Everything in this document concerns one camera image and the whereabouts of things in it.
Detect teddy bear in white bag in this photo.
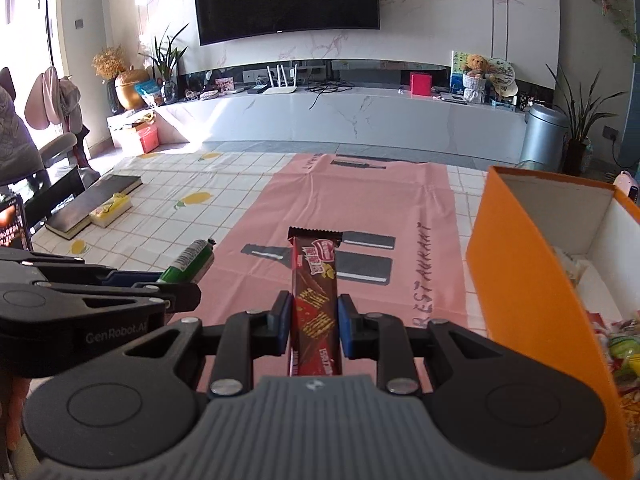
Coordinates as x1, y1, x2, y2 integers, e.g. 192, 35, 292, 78
462, 54, 490, 105

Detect blue and white picture book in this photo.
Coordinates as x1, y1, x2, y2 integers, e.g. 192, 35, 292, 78
450, 51, 471, 94

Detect person's left hand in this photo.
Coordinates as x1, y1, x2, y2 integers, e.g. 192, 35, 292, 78
0, 375, 32, 480

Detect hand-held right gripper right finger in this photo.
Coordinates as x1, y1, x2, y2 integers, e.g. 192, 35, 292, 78
336, 293, 502, 395

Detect golden round vase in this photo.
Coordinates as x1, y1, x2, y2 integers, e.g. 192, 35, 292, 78
115, 67, 151, 110

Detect black cable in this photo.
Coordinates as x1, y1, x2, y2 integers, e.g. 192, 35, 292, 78
305, 82, 356, 111

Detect checkered and pink tablecloth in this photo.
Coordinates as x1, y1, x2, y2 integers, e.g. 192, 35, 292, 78
30, 150, 494, 397

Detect round paper fan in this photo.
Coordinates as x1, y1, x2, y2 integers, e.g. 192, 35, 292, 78
487, 57, 520, 97

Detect pink hat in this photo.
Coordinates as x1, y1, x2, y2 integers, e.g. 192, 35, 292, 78
25, 67, 84, 129

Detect black hardcover book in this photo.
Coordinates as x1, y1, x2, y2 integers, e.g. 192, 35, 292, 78
45, 175, 144, 240

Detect dried yellow flowers in vase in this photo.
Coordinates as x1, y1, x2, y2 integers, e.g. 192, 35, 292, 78
91, 46, 126, 114

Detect red chocolate wafer bar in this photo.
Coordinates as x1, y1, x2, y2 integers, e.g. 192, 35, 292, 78
286, 226, 344, 377

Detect white router with antennas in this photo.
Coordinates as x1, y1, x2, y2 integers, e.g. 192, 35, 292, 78
262, 64, 300, 96

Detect red and white carton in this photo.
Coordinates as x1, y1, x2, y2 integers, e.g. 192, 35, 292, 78
107, 110, 161, 155

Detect potted long-leaf plant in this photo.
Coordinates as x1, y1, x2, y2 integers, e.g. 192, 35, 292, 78
545, 62, 629, 176

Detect phone with lit screen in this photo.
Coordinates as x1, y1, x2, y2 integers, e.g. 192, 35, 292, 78
0, 195, 34, 251

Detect white marble television cabinet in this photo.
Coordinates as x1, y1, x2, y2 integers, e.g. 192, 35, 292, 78
150, 57, 529, 164

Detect green sausage tube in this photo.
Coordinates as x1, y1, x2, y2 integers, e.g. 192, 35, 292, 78
156, 239, 216, 285

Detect pile of assorted snack packets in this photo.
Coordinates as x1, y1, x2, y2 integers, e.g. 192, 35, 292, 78
550, 245, 640, 402

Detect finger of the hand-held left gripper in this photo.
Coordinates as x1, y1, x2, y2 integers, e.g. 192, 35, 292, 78
0, 282, 203, 329
0, 248, 161, 286

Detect orange cardboard box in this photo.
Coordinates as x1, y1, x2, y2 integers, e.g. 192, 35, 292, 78
466, 165, 640, 480

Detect silver trash can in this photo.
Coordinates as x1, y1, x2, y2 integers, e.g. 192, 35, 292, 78
519, 103, 569, 171

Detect yellow packet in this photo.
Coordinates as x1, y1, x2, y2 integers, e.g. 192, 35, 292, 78
89, 192, 134, 229

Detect grey office chair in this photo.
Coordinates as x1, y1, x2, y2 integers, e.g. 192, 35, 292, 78
0, 67, 101, 226

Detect potted orchid-leaf plant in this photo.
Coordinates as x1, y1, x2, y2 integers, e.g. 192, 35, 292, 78
140, 24, 190, 104

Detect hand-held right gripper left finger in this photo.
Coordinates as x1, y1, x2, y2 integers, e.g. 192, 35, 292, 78
150, 293, 294, 397

